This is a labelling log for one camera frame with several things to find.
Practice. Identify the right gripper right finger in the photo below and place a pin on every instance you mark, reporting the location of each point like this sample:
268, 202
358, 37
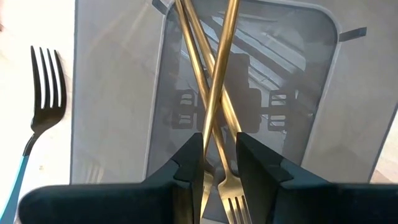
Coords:
326, 205

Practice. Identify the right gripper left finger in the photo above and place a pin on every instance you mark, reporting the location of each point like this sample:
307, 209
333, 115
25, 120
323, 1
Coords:
109, 205

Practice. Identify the translucent gray plastic bin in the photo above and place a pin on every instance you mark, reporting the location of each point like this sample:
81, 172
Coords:
118, 93

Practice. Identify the gold fork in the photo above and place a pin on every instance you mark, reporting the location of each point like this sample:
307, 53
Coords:
224, 46
232, 115
189, 46

